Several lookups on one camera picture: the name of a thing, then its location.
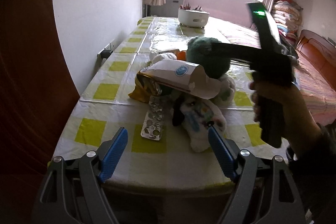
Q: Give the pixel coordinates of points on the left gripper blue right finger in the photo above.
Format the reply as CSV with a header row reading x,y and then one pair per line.
x,y
223,153

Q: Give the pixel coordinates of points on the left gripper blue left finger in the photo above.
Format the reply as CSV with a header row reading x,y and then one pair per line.
x,y
110,152

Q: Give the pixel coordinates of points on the silver pill blister pack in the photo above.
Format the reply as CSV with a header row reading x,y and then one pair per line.
x,y
153,124

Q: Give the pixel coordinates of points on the dark green fuzzy plush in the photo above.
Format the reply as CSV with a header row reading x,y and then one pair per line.
x,y
199,51

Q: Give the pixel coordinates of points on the white paper medicine box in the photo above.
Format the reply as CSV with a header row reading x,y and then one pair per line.
x,y
184,76

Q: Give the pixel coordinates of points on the yellow foil snack wrapper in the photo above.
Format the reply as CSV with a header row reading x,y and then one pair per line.
x,y
145,88

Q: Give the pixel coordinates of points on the person's right hand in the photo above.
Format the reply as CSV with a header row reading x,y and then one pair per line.
x,y
301,129

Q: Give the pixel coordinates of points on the wooden bed headboard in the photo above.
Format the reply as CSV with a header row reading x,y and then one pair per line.
x,y
320,53

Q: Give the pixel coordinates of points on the stack of folded quilts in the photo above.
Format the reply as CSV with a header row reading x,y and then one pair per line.
x,y
288,16

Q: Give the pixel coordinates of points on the checkered yellow white tablecloth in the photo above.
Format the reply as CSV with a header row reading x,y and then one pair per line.
x,y
158,156

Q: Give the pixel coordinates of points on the white round pot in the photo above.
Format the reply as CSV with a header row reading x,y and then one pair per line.
x,y
193,18

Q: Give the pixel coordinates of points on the dark red wooden door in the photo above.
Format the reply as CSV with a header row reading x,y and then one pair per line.
x,y
37,97

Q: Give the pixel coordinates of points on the white crumpled tissue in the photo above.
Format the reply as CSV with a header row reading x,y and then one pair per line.
x,y
162,56

